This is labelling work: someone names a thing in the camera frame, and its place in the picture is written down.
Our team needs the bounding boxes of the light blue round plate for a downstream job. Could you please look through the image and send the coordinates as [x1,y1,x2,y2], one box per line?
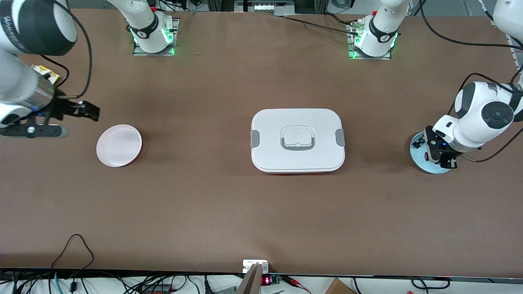
[410,131,455,174]

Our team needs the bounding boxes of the black coiled floor cable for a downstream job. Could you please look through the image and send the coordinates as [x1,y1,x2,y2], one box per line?
[411,276,451,290]

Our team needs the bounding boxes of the red clip lead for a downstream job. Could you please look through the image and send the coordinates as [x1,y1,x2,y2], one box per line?
[282,276,312,293]

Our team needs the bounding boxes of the small white box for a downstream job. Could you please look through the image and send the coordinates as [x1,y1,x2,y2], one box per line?
[243,260,269,274]

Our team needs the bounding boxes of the black looped table cable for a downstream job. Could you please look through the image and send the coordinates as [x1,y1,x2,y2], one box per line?
[51,234,95,273]

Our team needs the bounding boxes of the white power strip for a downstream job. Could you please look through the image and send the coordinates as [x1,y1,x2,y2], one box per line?
[235,0,295,16]

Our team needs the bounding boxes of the brown cardboard piece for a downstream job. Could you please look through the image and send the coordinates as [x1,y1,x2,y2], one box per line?
[325,278,357,294]

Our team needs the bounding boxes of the white lunch box grey latches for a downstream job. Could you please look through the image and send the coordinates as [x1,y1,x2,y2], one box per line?
[250,108,346,174]

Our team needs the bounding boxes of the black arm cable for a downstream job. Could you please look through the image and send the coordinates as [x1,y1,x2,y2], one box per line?
[40,0,93,100]
[418,0,523,163]

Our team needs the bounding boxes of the yellow white torn carton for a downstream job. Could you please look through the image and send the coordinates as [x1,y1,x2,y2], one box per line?
[32,65,62,85]

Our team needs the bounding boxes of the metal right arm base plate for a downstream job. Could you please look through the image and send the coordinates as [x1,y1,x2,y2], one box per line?
[133,18,179,56]

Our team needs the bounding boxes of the aluminium table rail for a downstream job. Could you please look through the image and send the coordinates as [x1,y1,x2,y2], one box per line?
[507,35,523,82]

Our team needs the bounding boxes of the black cable to base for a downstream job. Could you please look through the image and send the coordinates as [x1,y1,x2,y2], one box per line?
[282,15,361,35]

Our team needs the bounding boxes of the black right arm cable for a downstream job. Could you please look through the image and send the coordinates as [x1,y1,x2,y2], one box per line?
[40,0,93,100]

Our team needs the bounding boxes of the pink round plate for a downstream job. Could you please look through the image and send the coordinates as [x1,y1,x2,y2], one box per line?
[96,125,143,167]

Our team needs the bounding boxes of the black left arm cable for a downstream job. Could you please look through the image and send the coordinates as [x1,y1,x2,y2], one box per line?
[418,0,523,163]

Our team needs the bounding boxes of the grey metal bar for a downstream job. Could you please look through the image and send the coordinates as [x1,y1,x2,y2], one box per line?
[236,263,263,294]

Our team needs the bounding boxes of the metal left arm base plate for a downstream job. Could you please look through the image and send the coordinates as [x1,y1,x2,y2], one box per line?
[347,20,393,60]

